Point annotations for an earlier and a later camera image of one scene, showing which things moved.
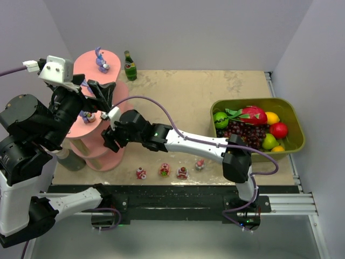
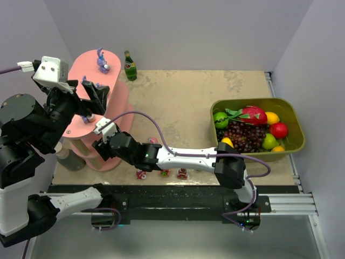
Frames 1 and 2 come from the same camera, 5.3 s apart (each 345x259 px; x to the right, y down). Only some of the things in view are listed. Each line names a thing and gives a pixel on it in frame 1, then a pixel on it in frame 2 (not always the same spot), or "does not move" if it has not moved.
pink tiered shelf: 98,70 does not move
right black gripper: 112,135 -> 101,147
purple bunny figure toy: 102,65 does not move
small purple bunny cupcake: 88,117 does not move
